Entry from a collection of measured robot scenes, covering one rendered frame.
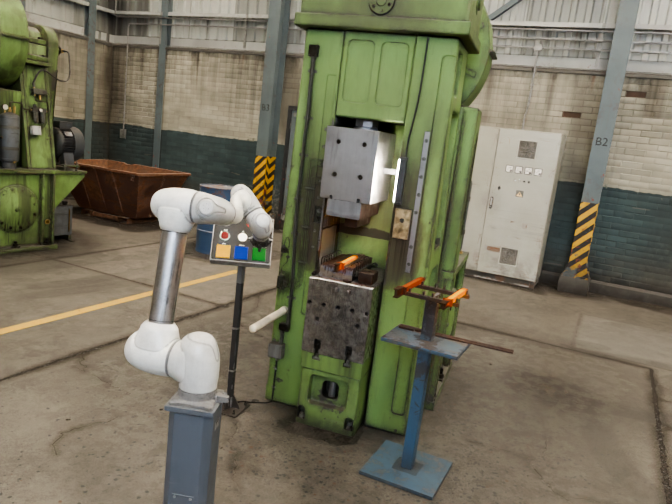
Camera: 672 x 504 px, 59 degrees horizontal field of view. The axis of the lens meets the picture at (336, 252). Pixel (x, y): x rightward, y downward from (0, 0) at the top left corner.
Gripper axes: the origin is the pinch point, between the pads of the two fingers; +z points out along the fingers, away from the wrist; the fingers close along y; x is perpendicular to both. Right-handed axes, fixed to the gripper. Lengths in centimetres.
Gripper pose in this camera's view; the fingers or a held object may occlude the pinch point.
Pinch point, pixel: (259, 247)
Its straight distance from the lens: 325.6
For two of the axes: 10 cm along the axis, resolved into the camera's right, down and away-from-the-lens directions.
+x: 0.5, -9.5, 3.2
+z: -1.5, 3.1, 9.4
